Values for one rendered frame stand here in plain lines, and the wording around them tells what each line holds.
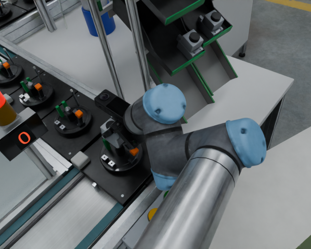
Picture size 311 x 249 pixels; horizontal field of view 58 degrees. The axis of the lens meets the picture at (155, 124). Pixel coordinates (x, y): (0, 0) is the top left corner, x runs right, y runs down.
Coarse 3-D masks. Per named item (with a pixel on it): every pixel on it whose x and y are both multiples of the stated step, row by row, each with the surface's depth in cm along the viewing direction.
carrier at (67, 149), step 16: (80, 96) 113; (64, 112) 106; (96, 112) 106; (48, 128) 104; (64, 128) 99; (80, 128) 99; (96, 128) 101; (48, 144) 100; (64, 144) 98; (80, 144) 97
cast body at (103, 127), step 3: (108, 120) 82; (111, 120) 82; (105, 123) 81; (108, 123) 80; (111, 123) 80; (102, 126) 81; (105, 126) 81; (108, 126) 79; (102, 129) 81; (105, 129) 80; (102, 132) 82; (120, 138) 82; (108, 141) 84; (117, 141) 81; (120, 141) 83; (123, 141) 84; (120, 144) 84
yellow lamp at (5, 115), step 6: (6, 102) 64; (0, 108) 63; (6, 108) 64; (12, 108) 67; (0, 114) 64; (6, 114) 64; (12, 114) 66; (0, 120) 65; (6, 120) 65; (12, 120) 66
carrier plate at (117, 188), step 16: (96, 144) 96; (144, 144) 94; (96, 160) 92; (144, 160) 90; (96, 176) 88; (112, 176) 87; (128, 176) 87; (144, 176) 86; (112, 192) 84; (128, 192) 83
